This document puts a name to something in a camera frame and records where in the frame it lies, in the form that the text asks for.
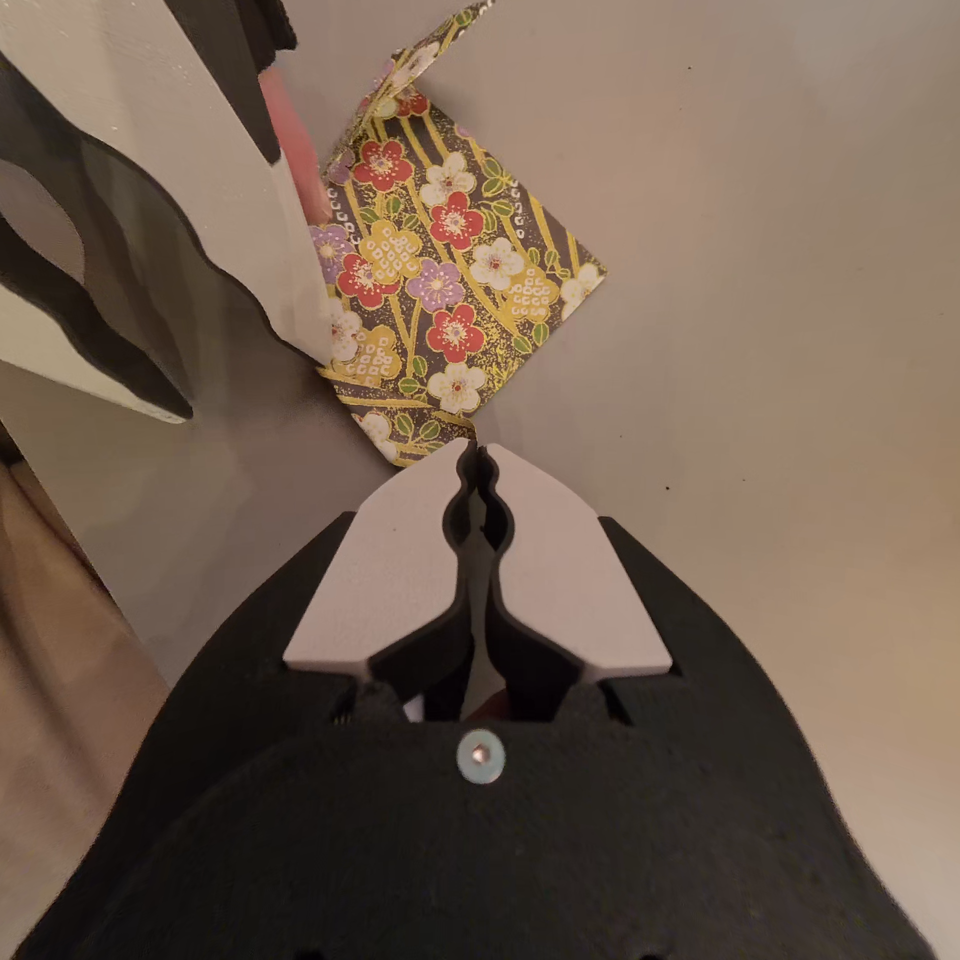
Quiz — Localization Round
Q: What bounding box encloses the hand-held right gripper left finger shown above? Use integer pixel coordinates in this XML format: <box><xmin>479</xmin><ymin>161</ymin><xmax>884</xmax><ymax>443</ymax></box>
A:
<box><xmin>282</xmin><ymin>437</ymin><xmax>481</xmax><ymax>723</ymax></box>

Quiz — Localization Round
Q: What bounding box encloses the floral origami paper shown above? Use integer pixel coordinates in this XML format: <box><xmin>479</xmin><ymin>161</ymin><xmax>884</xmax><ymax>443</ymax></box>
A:
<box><xmin>309</xmin><ymin>0</ymin><xmax>609</xmax><ymax>470</ymax></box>

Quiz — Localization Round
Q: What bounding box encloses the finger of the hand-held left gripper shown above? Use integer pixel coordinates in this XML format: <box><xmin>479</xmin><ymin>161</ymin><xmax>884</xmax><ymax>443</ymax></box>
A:
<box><xmin>0</xmin><ymin>213</ymin><xmax>196</xmax><ymax>426</ymax></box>
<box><xmin>0</xmin><ymin>0</ymin><xmax>336</xmax><ymax>402</ymax></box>

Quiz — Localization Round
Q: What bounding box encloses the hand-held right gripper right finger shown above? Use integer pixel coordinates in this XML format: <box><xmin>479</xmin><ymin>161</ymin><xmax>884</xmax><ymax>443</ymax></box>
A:
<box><xmin>477</xmin><ymin>442</ymin><xmax>675</xmax><ymax>723</ymax></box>

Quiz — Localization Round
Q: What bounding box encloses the person's beige clothing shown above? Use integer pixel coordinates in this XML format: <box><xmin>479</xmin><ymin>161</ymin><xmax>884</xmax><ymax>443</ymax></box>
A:
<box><xmin>0</xmin><ymin>450</ymin><xmax>172</xmax><ymax>942</ymax></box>

